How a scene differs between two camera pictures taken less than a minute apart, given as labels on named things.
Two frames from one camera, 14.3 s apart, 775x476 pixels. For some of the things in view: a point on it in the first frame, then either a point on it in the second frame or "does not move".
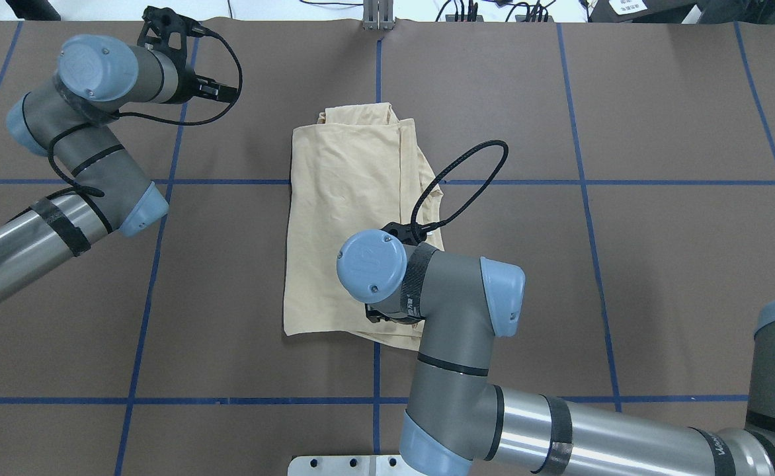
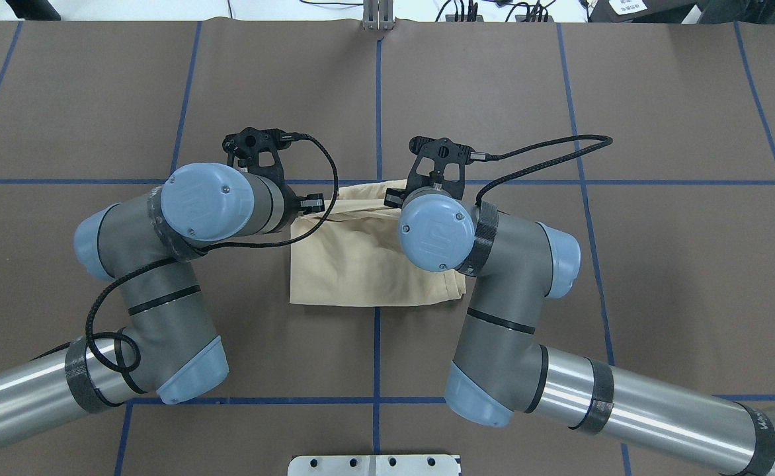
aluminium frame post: [378, 14] does not move
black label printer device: [658, 11] does not move
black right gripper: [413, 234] -> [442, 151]
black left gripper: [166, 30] -> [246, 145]
